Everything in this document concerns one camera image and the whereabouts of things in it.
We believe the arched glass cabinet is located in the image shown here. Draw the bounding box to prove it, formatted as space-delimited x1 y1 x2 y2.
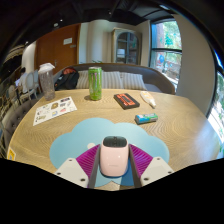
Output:
111 27 143 66

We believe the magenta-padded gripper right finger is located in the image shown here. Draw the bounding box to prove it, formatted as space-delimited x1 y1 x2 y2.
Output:
128 143 175 188

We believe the clear shaker bottle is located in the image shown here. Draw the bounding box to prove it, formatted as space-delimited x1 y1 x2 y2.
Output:
37 62 56 102

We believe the light blue cloud mouse pad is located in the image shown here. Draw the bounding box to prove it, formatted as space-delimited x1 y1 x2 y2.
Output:
49 117 170 188

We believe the white sticker sheet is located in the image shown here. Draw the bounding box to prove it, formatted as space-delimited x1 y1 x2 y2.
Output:
32 96 78 127

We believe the dark framed window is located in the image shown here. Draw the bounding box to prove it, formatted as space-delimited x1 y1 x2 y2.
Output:
149 19 183 91

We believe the black and red flat case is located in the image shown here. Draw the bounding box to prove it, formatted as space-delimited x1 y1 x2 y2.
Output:
113 92 141 111

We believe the tall side window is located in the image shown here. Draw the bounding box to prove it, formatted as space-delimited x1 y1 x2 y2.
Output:
208 71 224 158

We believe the person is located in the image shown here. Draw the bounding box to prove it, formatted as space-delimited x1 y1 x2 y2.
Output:
14 67 30 94

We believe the brown wooden door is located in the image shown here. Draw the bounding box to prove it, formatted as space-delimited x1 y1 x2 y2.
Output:
34 23 81 76

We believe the white tube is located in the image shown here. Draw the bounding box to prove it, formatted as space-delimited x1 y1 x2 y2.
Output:
139 90 157 109

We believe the grey curved sofa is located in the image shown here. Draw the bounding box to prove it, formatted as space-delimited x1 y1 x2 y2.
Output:
53 62 176 95

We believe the small blue green pack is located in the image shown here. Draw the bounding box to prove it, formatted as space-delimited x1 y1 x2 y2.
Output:
134 112 159 125

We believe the green drink can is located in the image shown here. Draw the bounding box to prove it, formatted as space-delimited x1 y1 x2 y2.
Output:
88 66 104 101

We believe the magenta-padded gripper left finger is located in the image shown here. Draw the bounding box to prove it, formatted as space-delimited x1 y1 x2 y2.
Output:
53 143 102 190

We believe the group of white dining chairs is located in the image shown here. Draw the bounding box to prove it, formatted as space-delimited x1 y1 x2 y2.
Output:
6 70 42 105

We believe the striped cushion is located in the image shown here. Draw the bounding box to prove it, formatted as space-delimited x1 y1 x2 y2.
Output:
75 70 91 90
100 70 125 90
120 71 148 91

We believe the pink computer mouse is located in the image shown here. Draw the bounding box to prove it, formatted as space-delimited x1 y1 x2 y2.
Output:
99 135 130 178

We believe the black backpack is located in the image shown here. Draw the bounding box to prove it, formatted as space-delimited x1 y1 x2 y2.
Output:
54 67 80 91

